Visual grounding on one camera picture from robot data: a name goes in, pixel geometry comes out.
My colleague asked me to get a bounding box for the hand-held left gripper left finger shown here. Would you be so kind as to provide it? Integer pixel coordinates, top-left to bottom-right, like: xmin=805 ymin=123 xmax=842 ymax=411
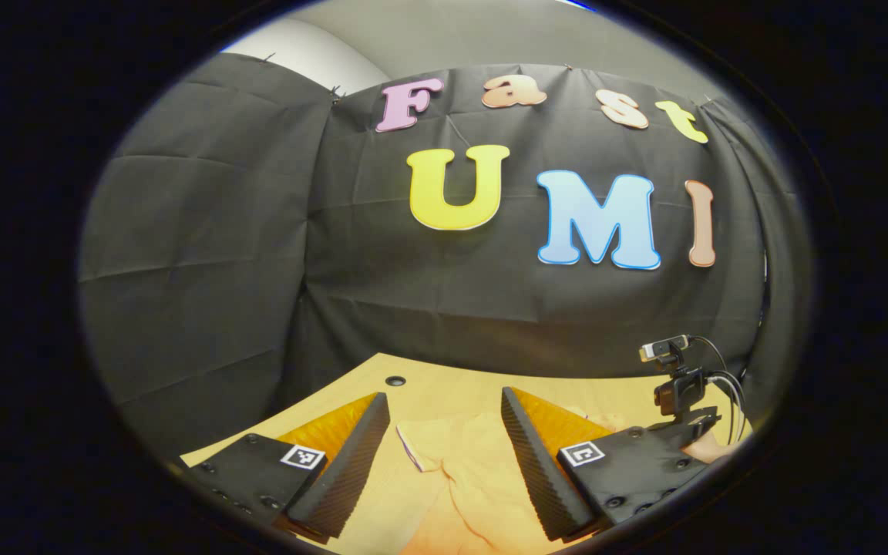
xmin=182 ymin=392 xmax=391 ymax=544

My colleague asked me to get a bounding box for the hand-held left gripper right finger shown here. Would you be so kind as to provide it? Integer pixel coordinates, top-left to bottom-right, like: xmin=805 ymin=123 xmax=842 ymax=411
xmin=500 ymin=385 xmax=713 ymax=544

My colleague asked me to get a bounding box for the orange T-shirt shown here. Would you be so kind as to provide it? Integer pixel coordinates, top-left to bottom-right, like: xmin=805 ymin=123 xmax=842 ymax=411
xmin=396 ymin=409 xmax=630 ymax=554

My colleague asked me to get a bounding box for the black backdrop cloth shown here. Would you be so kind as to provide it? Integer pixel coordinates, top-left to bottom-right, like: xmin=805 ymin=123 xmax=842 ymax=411
xmin=78 ymin=52 xmax=811 ymax=463

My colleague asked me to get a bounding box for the black camera cable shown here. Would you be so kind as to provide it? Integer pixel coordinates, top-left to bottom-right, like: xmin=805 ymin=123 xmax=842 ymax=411
xmin=689 ymin=335 xmax=751 ymax=446

